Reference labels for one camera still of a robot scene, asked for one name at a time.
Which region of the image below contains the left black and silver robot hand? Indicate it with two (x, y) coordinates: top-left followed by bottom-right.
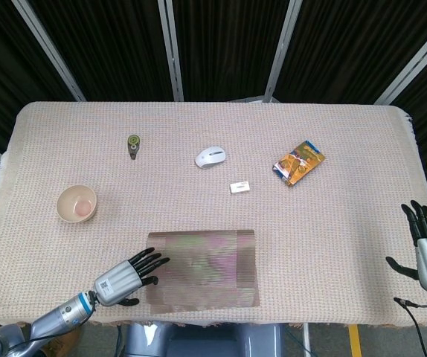
(93, 248), (171, 308)

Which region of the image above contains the beige plastic bowl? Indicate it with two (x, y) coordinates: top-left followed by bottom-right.
(57, 184), (98, 224)

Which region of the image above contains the brown woven placemat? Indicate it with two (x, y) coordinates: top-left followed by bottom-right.
(145, 229), (262, 309)

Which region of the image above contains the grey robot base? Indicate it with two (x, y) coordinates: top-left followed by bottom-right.
(123, 322), (285, 357)

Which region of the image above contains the beige woven tablecloth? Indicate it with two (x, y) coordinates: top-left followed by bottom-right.
(0, 100), (427, 330)

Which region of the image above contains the green correction tape dispenser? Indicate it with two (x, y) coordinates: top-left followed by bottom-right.
(126, 133), (142, 161)

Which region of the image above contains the white and grey computer mouse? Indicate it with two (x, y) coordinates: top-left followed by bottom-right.
(194, 146), (227, 170)

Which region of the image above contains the small white cardboard box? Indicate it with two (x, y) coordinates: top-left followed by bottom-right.
(229, 180), (251, 195)

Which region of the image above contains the blue and yellow snack box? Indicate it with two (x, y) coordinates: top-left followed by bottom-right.
(272, 139), (326, 190)

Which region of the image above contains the dark pleated curtain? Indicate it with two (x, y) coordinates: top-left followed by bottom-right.
(0, 0), (427, 204)

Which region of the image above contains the black cable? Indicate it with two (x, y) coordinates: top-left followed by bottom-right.
(394, 296), (427, 357)

